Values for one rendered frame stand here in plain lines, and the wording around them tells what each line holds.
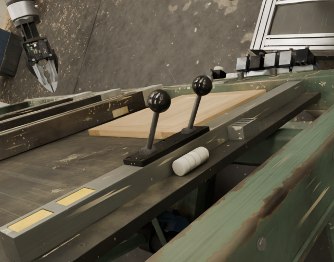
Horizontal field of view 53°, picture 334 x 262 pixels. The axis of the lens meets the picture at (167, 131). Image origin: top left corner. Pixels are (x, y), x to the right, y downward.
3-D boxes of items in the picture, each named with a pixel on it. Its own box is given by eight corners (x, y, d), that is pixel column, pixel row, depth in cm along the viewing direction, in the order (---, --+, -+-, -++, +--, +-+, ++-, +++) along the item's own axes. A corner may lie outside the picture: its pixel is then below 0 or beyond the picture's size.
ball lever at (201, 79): (200, 138, 69) (218, 78, 61) (189, 143, 66) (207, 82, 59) (185, 128, 70) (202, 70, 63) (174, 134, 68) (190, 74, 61)
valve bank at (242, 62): (337, 57, 133) (318, 31, 116) (334, 91, 131) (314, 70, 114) (229, 70, 167) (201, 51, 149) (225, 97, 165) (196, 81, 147)
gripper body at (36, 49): (27, 64, 92) (10, 20, 90) (29, 66, 100) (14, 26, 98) (54, 56, 94) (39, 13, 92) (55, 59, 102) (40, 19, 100)
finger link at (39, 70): (42, 95, 96) (30, 63, 94) (43, 94, 102) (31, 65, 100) (53, 91, 97) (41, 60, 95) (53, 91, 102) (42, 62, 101)
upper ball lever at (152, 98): (161, 158, 60) (178, 93, 53) (146, 167, 58) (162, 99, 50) (146, 147, 62) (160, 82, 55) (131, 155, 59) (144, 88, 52)
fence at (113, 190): (304, 92, 107) (303, 80, 106) (23, 267, 40) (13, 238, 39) (288, 93, 111) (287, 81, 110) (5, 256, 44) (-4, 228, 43)
